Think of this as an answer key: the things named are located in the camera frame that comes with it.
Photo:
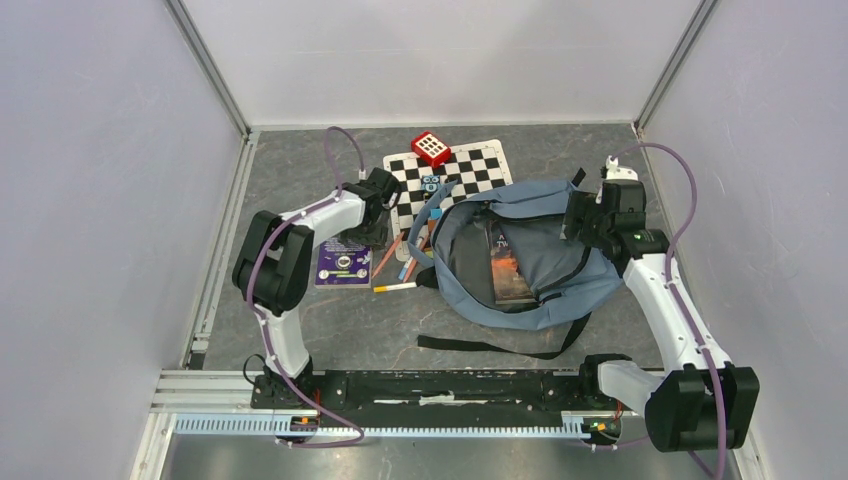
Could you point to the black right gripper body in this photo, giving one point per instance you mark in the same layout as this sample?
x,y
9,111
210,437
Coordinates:
x,y
587,206

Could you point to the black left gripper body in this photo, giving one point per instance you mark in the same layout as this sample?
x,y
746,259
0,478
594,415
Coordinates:
x,y
372,234

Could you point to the purple cover book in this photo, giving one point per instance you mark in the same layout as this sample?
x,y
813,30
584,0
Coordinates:
x,y
343,265

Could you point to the blue student backpack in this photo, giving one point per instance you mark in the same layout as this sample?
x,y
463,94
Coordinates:
x,y
569,280

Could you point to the Tale of Two Cities book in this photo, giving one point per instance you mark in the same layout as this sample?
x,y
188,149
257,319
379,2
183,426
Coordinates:
x,y
509,285

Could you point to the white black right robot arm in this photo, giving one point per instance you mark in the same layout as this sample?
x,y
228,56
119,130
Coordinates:
x,y
703,401

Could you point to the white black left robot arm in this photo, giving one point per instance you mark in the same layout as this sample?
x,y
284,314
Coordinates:
x,y
272,270

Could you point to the orange pencil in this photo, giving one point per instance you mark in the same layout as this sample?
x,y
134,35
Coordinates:
x,y
390,251

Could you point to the light blue pencil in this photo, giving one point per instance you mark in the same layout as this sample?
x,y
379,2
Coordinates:
x,y
407,265

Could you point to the yellow tipped pencil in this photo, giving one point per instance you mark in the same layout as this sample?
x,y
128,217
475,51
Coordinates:
x,y
395,287

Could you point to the blue owl eraser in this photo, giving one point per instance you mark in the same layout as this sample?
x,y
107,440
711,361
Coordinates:
x,y
430,185

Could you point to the red calculator toy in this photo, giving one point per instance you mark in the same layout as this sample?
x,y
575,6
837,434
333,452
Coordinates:
x,y
431,149

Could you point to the black white checkerboard mat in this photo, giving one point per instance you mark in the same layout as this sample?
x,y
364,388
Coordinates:
x,y
473,168

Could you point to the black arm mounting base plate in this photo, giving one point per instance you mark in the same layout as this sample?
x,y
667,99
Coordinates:
x,y
444,399

